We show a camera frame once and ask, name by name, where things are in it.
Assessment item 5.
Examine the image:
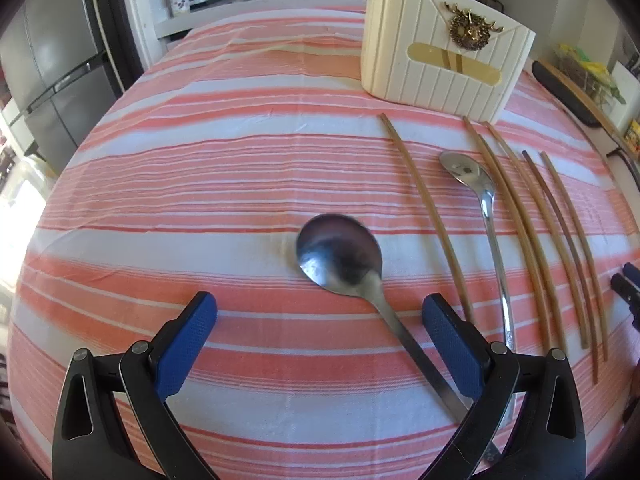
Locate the white knife block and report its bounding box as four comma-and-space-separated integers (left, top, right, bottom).
607, 61, 640, 131

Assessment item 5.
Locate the cream ribbed utensil holder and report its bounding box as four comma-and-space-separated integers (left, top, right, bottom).
361, 0, 537, 125

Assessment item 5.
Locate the bag of vegetables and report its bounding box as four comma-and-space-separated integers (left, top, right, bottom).
554, 42, 626, 107

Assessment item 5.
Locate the large steel spoon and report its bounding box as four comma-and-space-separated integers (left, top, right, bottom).
296, 214, 502, 467

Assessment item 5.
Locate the grey refrigerator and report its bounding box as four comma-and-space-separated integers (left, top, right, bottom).
0, 0, 126, 161

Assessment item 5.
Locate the pink striped tablecloth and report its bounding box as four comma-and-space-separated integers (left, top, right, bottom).
7, 0, 640, 480

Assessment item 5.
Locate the wooden cutting board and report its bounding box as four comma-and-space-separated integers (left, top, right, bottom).
537, 59, 640, 163

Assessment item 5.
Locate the wooden chopstick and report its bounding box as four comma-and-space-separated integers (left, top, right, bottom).
476, 134, 567, 356
521, 151, 599, 385
484, 121, 588, 350
540, 151, 609, 362
380, 113, 475, 324
463, 116, 553, 356

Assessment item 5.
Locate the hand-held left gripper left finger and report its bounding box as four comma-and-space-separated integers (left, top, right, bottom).
52, 291, 221, 480

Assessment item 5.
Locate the small steel spoon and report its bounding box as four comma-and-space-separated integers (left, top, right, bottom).
439, 151, 517, 356

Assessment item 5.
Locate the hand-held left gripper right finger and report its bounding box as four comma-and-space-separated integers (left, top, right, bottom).
421, 293, 587, 480

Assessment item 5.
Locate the long black pad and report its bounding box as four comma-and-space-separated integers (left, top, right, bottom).
531, 60, 607, 128

